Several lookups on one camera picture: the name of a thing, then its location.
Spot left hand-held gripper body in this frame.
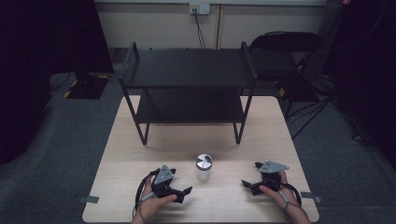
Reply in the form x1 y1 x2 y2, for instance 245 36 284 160
150 163 179 199

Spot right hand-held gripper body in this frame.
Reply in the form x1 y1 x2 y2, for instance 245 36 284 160
259 160 290 192

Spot glass jar with silver lid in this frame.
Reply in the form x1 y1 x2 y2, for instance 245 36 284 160
195 153 214 182

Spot person's right hand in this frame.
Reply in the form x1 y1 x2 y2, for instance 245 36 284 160
259 170 303 216

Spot person's left hand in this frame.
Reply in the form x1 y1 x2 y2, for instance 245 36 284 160
133 178 178 220

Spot grey tape strip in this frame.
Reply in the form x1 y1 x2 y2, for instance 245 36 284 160
77 194 101 205
300 191 323 204

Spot black box with yellow label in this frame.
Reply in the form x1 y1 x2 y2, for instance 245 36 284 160
276 77 321 105

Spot black folding chair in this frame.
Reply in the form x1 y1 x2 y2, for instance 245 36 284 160
247 30 332 120

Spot black two-tier metal rack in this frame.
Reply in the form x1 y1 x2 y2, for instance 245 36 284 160
118 40 259 147

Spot black stand base striped tape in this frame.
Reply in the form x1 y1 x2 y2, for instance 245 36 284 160
63 72 112 101

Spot black curtain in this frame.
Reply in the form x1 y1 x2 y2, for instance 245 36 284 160
0 0 115 166
321 0 396 171

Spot right hand-held gripper cable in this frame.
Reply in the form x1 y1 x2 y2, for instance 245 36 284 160
277 181 304 213

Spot hand-held gripper cable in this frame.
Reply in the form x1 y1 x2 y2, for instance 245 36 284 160
277 181 304 213
133 168 161 219

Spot left hand-held gripper cable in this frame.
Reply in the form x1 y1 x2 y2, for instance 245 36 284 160
133 168 161 219

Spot black floor cables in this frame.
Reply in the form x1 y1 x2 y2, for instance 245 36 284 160
284 94 373 143

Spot black power cable with plug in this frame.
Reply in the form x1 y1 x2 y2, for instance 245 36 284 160
191 7 207 50

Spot beige wall conduit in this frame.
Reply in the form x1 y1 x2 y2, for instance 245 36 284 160
215 4 224 50

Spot white wall socket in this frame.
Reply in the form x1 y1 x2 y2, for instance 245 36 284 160
189 2 211 16

